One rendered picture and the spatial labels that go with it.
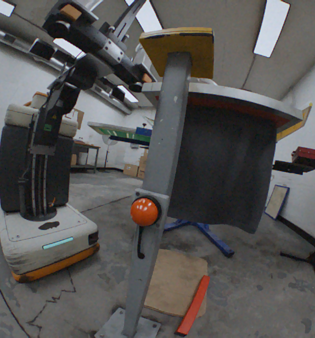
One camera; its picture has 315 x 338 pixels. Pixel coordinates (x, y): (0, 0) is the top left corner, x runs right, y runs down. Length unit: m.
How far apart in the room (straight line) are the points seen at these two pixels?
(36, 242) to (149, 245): 0.60
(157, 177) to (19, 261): 0.71
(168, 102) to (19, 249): 0.75
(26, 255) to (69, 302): 0.30
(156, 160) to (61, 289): 0.82
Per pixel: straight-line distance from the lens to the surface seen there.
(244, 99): 0.46
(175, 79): 0.23
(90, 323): 0.76
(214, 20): 2.56
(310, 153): 1.48
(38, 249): 0.74
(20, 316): 0.85
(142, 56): 0.75
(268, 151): 0.54
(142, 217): 0.16
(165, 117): 0.20
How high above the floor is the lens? 0.72
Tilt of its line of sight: 3 degrees down
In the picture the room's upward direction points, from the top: 10 degrees clockwise
